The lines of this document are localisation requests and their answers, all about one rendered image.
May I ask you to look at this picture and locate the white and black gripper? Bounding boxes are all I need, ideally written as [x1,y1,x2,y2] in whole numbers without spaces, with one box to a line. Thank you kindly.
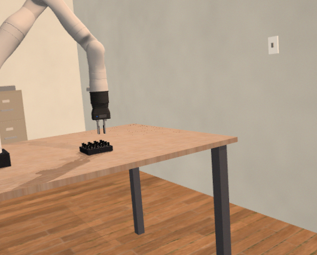
[86,79,111,134]

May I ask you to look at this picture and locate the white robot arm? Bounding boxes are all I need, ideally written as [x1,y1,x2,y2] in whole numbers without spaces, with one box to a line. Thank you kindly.
[0,0,106,80]

